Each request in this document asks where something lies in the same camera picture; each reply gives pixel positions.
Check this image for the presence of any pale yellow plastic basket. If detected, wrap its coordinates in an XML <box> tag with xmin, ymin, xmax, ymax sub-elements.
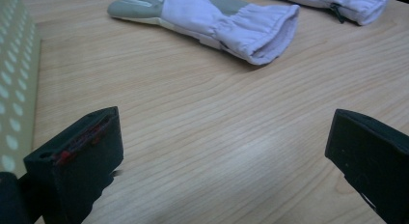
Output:
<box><xmin>0</xmin><ymin>0</ymin><xmax>42</xmax><ymax>180</ymax></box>

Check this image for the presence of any white and grey glove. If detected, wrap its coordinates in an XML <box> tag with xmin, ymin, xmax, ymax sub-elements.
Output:
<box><xmin>106</xmin><ymin>0</ymin><xmax>301</xmax><ymax>67</ymax></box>
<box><xmin>250</xmin><ymin>0</ymin><xmax>397</xmax><ymax>27</ymax></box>

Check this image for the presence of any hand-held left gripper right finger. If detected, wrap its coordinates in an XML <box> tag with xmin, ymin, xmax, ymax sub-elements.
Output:
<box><xmin>324</xmin><ymin>108</ymin><xmax>409</xmax><ymax>224</ymax></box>

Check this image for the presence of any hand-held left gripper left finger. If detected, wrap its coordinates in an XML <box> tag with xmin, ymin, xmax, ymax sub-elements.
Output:
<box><xmin>23</xmin><ymin>105</ymin><xmax>124</xmax><ymax>224</ymax></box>

